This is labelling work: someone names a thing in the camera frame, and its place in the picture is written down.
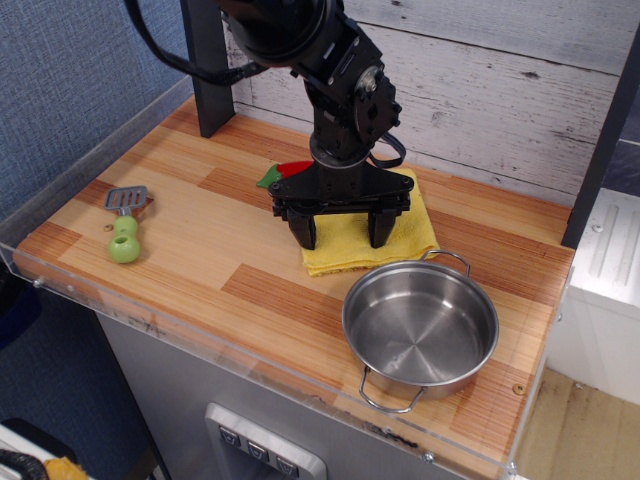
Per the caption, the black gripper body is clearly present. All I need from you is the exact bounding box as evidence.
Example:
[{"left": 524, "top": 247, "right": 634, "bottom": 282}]
[{"left": 268, "top": 161, "right": 414, "bottom": 219}]

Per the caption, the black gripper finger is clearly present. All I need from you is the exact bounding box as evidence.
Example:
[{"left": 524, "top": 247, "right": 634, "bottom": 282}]
[
  {"left": 287, "top": 212, "right": 317, "bottom": 250},
  {"left": 368, "top": 209, "right": 399, "bottom": 248}
]

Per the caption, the yellow cloth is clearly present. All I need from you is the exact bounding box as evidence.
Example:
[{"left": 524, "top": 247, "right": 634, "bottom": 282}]
[{"left": 302, "top": 185, "right": 439, "bottom": 276}]

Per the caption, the red toy chili pepper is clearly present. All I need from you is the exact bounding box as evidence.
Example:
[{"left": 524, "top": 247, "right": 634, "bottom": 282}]
[{"left": 256, "top": 160, "right": 313, "bottom": 189}]

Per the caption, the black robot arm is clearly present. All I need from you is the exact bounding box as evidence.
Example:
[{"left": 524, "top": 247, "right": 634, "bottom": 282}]
[{"left": 218, "top": 1, "right": 414, "bottom": 249}]

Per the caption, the stainless steel pot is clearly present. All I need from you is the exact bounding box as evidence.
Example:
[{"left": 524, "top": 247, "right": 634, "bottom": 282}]
[{"left": 341, "top": 250, "right": 500, "bottom": 414}]

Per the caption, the grey toy fridge cabinet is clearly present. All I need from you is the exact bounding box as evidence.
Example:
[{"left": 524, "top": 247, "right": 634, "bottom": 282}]
[{"left": 98, "top": 315, "right": 456, "bottom": 479}]

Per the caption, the silver dispenser button panel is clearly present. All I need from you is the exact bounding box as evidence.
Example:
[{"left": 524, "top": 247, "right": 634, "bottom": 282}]
[{"left": 204, "top": 402, "right": 328, "bottom": 479}]

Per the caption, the white side cabinet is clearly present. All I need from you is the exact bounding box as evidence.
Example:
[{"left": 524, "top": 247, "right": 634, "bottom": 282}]
[{"left": 547, "top": 189, "right": 639, "bottom": 404}]

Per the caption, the clear acrylic table guard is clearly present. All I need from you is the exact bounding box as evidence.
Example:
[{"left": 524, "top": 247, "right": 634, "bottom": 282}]
[{"left": 1, "top": 80, "right": 573, "bottom": 479}]

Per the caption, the yellow object bottom left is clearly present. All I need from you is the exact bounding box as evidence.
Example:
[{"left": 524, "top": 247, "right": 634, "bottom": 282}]
[{"left": 44, "top": 457, "right": 90, "bottom": 480}]

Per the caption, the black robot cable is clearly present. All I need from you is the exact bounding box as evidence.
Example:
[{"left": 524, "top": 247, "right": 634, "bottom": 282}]
[{"left": 123, "top": 0, "right": 264, "bottom": 87}]

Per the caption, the green handled toy spatula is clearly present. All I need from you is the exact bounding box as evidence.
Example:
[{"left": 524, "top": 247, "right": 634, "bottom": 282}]
[{"left": 105, "top": 185, "right": 147, "bottom": 264}]

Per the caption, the dark left frame post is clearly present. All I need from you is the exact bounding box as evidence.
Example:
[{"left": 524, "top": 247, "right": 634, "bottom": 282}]
[{"left": 180, "top": 0, "right": 235, "bottom": 138}]

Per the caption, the dark frame post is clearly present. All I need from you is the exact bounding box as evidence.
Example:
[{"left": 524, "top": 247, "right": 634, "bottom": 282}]
[
  {"left": 561, "top": 30, "right": 639, "bottom": 249},
  {"left": 180, "top": 0, "right": 235, "bottom": 138}
]

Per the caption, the dark right frame post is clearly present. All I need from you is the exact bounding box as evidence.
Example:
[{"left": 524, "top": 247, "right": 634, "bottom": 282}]
[{"left": 561, "top": 30, "right": 639, "bottom": 249}]

